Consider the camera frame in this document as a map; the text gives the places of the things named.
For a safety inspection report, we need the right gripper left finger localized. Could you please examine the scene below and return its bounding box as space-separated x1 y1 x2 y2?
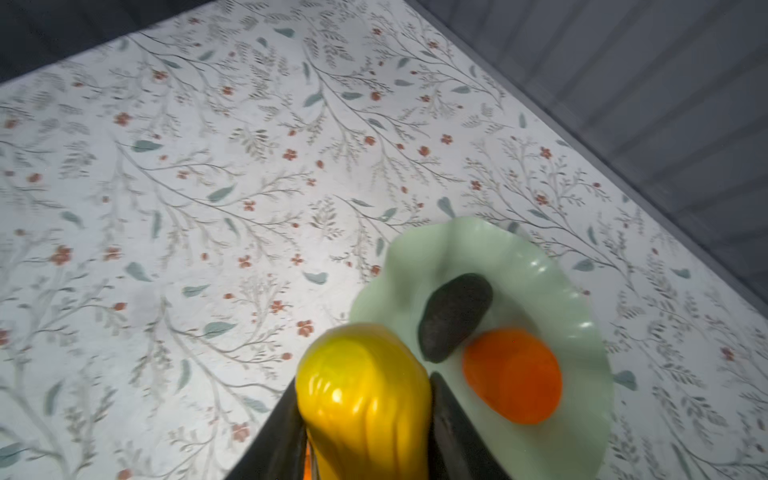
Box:
225 380 307 480

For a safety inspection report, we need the green scalloped fruit bowl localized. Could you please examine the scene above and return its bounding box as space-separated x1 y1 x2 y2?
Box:
350 217 613 479

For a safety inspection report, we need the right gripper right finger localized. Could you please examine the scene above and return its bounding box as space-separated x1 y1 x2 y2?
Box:
428 372 510 480

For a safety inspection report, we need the yellow fake fruit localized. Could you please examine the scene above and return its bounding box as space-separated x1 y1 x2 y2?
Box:
295 323 432 479

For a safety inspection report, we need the floral table mat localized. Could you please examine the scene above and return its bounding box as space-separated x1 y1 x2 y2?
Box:
1 1 767 479

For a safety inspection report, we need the large orange fake fruit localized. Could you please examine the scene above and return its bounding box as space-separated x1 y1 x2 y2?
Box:
462 328 563 425

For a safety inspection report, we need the dark fake avocado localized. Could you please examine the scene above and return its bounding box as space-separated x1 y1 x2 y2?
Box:
418 273 494 363

